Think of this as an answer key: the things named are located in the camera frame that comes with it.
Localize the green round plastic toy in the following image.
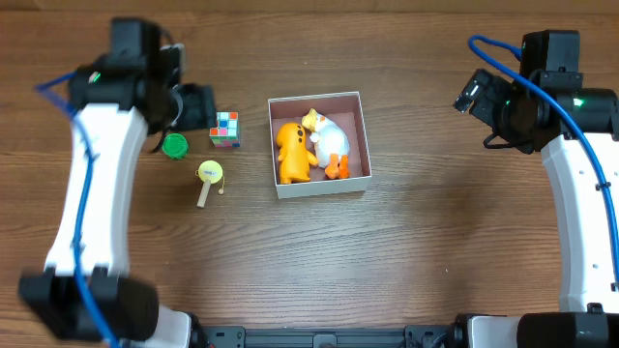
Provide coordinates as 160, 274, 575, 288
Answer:
162, 133, 189, 160

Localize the colourful puzzle cube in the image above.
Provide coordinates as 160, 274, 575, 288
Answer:
209, 111, 241, 147

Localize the yellow wooden rattle drum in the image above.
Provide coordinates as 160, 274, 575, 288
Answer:
195, 160, 225, 209

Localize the orange dinosaur toy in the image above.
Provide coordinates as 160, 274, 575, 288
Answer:
276, 123, 318, 185

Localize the white plush duck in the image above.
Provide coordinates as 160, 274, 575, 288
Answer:
302, 108, 350, 179

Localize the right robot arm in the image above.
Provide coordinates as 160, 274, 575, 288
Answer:
445, 69, 618, 347

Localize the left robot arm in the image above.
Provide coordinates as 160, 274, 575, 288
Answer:
18, 44, 213, 347

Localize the white box pink interior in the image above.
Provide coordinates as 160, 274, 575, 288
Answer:
268, 92, 371, 199

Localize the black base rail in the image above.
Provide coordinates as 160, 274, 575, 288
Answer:
203, 325, 449, 348

